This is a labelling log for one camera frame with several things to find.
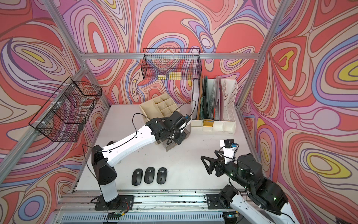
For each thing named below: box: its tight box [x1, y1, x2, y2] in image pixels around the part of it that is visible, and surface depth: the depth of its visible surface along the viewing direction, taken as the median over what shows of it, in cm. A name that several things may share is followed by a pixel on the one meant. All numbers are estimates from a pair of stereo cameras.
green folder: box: [199, 75, 210, 120], surface depth 90 cm
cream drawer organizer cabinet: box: [138, 92, 180, 122], surface depth 86 cm
